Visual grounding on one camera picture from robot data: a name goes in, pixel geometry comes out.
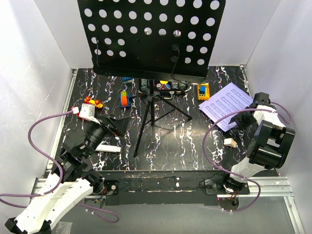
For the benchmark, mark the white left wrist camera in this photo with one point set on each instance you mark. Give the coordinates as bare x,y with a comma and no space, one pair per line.
86,112

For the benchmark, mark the sheet music page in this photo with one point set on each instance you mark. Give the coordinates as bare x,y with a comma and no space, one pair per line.
229,99

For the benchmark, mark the light blue toy block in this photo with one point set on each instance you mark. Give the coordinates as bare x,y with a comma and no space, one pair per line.
126,80

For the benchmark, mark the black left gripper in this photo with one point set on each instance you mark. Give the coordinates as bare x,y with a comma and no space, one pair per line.
120,125

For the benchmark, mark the black poker chip case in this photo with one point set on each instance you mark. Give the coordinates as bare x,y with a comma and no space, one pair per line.
166,88

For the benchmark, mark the blue orange toy block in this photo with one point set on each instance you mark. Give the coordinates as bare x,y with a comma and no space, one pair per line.
124,99

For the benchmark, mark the yellow toy block tray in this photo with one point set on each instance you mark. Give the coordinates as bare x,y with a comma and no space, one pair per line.
203,92

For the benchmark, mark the small beige wood scrap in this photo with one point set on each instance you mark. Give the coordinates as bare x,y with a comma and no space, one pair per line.
230,142

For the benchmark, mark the black music stand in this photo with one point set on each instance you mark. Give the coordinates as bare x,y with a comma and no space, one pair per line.
168,40

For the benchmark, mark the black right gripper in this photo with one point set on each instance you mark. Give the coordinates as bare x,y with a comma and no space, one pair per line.
237,118

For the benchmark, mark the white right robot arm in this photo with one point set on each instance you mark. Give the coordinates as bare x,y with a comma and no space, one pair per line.
269,146

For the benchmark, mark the red toy bus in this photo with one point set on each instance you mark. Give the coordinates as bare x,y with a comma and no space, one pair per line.
95,102

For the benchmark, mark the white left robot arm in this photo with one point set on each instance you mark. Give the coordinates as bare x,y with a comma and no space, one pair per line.
69,182

